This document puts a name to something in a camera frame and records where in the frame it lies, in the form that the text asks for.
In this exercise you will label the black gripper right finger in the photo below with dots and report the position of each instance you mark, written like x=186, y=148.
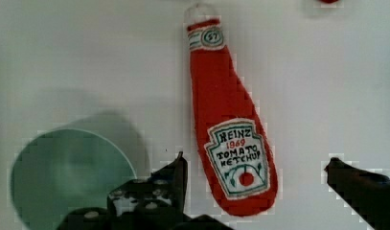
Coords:
x=368, y=193

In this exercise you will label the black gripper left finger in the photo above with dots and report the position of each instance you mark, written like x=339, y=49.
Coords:
x=153, y=203

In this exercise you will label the red plush ketchup bottle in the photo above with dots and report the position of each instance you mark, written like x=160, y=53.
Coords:
x=232, y=145

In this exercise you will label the green mug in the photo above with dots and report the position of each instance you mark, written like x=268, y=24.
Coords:
x=61, y=171

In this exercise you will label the red plush strawberry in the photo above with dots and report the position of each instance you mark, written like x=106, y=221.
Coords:
x=328, y=1

